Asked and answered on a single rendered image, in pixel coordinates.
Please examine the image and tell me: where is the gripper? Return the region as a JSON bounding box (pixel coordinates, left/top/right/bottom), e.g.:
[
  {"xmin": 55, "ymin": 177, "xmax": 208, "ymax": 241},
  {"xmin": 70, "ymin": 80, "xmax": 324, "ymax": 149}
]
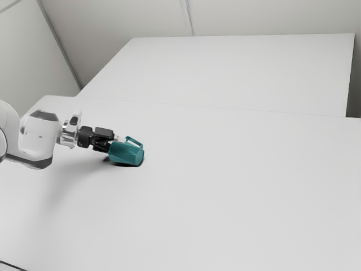
[{"xmin": 76, "ymin": 125, "xmax": 121, "ymax": 154}]

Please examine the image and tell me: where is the teal faceted mug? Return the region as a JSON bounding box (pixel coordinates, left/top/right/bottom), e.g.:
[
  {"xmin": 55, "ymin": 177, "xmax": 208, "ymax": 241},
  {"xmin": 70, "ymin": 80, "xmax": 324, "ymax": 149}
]
[{"xmin": 107, "ymin": 135, "xmax": 146, "ymax": 168}]

